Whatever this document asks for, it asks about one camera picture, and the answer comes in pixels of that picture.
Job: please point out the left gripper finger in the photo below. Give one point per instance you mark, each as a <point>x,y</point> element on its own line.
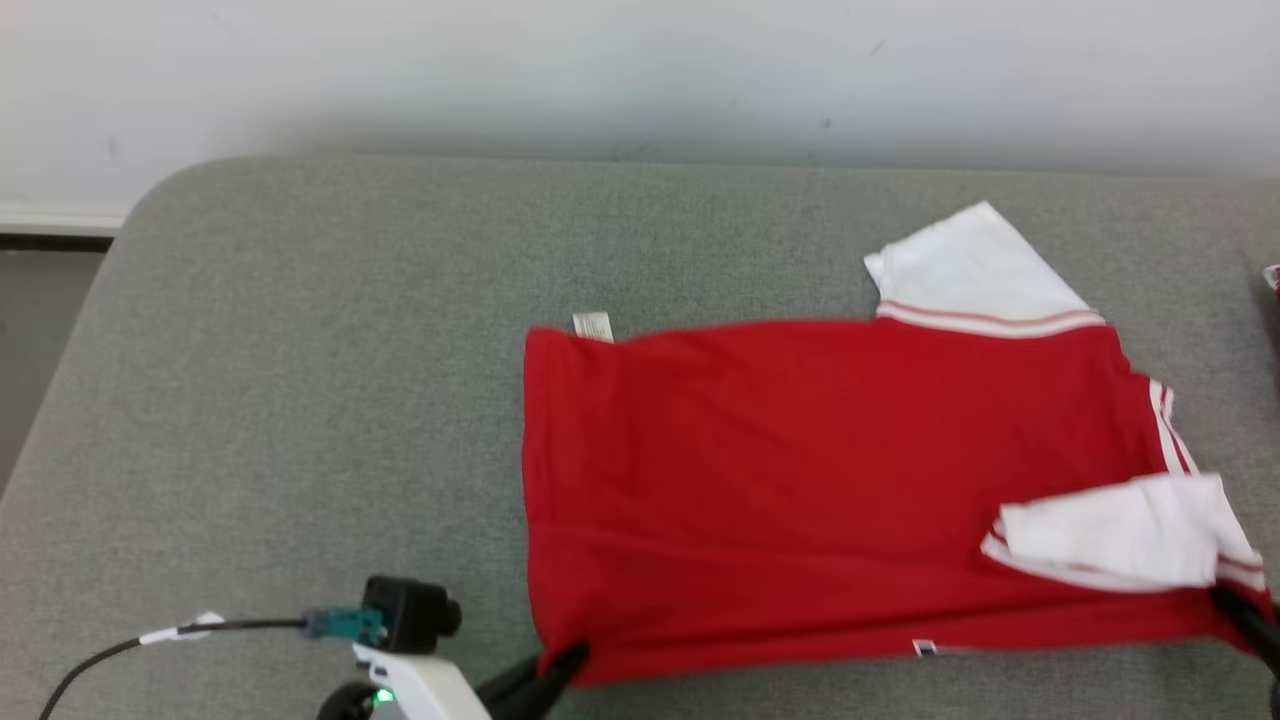
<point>530,690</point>

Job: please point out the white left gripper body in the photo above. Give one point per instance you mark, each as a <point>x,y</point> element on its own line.
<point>430,690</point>

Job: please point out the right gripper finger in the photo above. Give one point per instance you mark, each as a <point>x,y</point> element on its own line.
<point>1255,625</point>

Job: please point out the red shirt with white sleeves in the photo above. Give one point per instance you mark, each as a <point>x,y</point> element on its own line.
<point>780,480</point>

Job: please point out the red Bulls 23 shorts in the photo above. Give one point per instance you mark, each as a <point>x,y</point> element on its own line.
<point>1273,276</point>

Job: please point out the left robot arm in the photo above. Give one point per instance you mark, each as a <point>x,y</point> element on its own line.
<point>350,703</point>

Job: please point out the black skirting strip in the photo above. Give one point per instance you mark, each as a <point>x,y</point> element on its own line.
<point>50,242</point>

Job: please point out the white skirting board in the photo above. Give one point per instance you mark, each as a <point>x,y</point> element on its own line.
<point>55,220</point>

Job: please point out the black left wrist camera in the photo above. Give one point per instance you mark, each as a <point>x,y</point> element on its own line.
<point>410,612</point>

